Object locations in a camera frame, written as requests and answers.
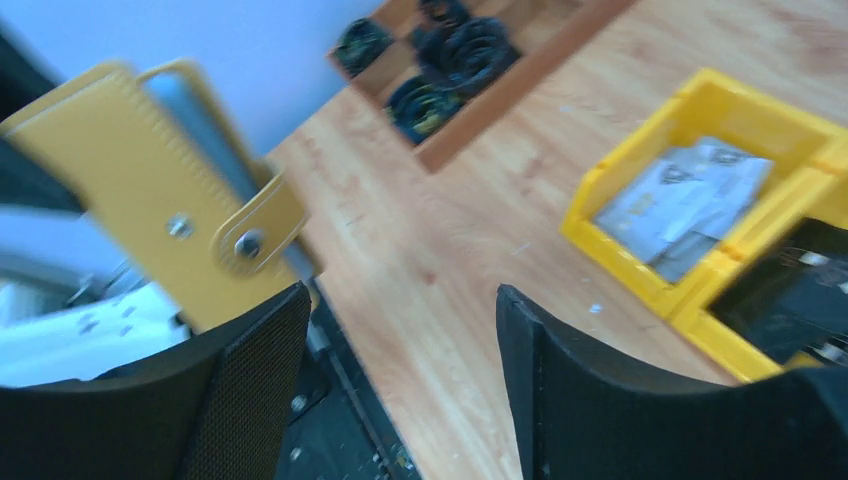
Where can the wooden compartment tray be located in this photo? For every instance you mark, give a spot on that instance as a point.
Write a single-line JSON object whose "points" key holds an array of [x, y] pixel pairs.
{"points": [[441, 72]]}

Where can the yellow leather card holder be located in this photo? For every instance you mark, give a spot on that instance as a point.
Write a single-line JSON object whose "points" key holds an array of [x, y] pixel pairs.
{"points": [[217, 254]]}

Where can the black card holders pile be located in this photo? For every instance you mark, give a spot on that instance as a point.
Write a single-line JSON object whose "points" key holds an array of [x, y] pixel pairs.
{"points": [[792, 303]]}

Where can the left yellow bin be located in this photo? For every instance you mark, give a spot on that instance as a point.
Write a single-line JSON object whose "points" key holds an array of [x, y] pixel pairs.
{"points": [[710, 104]]}

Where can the middle yellow bin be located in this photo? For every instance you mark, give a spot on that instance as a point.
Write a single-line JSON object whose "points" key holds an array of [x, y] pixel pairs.
{"points": [[818, 192]]}

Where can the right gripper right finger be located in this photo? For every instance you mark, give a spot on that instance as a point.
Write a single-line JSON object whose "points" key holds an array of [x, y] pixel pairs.
{"points": [[582, 409]]}

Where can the grey cards pile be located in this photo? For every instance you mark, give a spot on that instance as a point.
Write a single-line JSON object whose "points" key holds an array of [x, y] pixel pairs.
{"points": [[681, 205]]}

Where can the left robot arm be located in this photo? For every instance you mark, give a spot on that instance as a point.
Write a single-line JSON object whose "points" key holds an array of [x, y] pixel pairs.
{"points": [[52, 328]]}

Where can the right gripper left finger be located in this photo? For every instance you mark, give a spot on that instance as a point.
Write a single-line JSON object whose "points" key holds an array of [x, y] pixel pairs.
{"points": [[212, 407]]}

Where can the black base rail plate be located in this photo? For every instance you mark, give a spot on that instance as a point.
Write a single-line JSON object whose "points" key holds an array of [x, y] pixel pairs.
{"points": [[338, 426]]}

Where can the yellow bin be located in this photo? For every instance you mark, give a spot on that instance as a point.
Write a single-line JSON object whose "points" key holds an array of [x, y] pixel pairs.
{"points": [[710, 104], [818, 192]]}

